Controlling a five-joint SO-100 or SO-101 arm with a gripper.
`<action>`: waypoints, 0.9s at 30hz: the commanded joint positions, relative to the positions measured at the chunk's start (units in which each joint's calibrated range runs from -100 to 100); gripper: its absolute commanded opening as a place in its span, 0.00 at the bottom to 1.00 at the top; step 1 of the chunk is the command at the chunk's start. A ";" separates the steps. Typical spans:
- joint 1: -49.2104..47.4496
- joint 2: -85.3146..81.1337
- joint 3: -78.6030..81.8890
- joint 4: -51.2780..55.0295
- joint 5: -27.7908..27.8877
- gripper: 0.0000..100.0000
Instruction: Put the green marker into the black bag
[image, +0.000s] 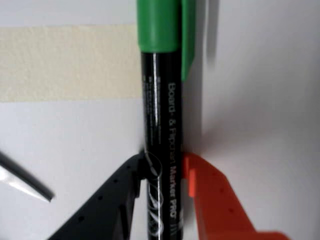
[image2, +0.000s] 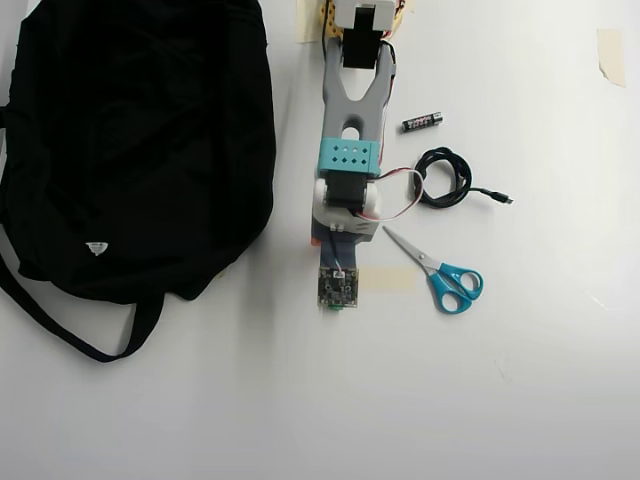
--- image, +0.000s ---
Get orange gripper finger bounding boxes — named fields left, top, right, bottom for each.
left=182, top=151, right=288, bottom=240

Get blue handled scissors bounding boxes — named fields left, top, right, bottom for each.
left=0, top=149, right=56, bottom=202

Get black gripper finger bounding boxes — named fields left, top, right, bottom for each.
left=48, top=152, right=148, bottom=240

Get beige masking tape strip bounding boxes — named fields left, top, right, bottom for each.
left=0, top=24, right=142, bottom=103

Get green and black marker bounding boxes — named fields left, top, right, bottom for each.
left=136, top=0, right=197, bottom=240

